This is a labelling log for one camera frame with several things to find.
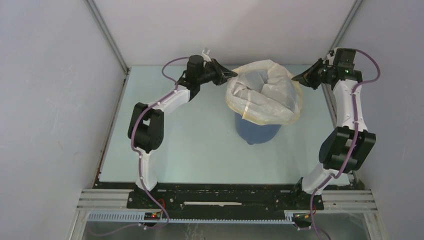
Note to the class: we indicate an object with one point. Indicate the grey slotted cable duct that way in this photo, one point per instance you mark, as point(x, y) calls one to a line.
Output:
point(141, 217)

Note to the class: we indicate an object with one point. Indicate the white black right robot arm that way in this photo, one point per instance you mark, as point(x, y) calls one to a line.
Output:
point(349, 144)

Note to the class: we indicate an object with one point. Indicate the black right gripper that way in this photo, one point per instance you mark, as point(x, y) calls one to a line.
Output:
point(308, 78)

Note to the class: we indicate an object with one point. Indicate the translucent yellowish plastic trash bag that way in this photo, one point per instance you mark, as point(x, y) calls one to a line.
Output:
point(264, 93)

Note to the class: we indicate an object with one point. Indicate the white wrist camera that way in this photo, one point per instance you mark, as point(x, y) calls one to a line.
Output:
point(206, 54)
point(330, 56)

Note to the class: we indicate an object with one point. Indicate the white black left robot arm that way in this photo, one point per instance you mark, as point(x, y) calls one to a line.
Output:
point(147, 125)

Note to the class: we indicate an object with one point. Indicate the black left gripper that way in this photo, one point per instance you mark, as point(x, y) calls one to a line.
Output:
point(222, 74)

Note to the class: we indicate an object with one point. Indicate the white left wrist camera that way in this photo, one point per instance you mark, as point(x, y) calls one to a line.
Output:
point(206, 54)

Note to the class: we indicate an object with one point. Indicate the left aluminium frame post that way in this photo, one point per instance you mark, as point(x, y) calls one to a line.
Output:
point(106, 33)

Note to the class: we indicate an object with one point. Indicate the blue plastic trash bin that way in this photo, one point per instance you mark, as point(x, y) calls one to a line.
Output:
point(253, 133)

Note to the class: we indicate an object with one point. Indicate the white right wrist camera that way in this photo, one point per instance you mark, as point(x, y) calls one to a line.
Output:
point(330, 56)

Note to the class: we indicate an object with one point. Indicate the aluminium frame post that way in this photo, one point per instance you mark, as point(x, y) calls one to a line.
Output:
point(355, 8)
point(106, 33)

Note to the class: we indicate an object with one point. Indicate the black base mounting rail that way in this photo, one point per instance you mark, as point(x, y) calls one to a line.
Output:
point(225, 201)

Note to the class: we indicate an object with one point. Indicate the right aluminium frame post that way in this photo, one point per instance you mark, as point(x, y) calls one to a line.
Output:
point(355, 8)

